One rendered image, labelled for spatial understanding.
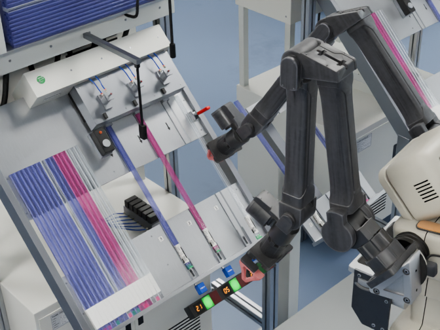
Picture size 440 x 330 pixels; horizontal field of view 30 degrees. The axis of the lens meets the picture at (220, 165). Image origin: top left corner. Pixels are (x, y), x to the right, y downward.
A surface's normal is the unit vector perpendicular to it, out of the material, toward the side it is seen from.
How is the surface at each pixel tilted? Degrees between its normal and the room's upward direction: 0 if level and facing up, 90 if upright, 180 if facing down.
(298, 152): 90
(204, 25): 0
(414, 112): 73
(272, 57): 0
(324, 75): 90
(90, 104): 44
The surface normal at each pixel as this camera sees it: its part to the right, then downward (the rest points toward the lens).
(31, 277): -0.03, -0.84
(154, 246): 0.45, -0.34
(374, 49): -0.48, 0.34
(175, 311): 0.68, 0.39
